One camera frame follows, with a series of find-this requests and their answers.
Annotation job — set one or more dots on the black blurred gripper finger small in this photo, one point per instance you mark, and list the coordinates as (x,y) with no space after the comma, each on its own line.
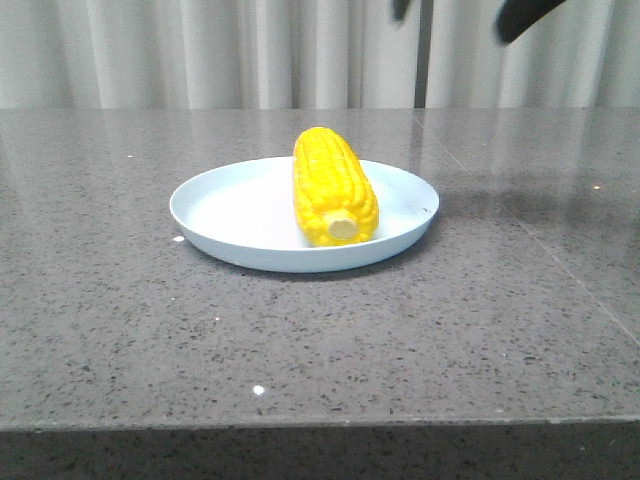
(399,9)

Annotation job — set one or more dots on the yellow plastic corn cob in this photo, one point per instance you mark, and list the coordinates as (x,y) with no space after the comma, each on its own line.
(334,201)

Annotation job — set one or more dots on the white pleated curtain left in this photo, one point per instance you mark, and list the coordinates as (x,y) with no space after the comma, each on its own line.
(208,54)

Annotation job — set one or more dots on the light blue round plate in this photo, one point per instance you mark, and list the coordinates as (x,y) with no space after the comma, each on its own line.
(243,214)

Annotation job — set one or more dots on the white pleated curtain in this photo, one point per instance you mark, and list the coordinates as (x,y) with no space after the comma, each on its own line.
(208,54)
(581,54)

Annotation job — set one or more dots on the white pleated curtain right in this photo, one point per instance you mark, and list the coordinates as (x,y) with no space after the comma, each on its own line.
(581,54)

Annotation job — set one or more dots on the black blurred gripper finger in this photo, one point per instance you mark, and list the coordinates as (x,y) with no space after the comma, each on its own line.
(516,16)

